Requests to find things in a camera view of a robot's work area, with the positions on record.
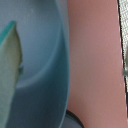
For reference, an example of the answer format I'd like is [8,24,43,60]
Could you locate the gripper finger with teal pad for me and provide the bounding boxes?
[0,21,22,128]

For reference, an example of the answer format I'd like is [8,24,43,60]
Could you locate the grey pot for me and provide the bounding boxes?
[0,0,69,128]

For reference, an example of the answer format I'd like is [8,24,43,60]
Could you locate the beige woven placemat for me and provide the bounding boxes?
[117,0,128,93]

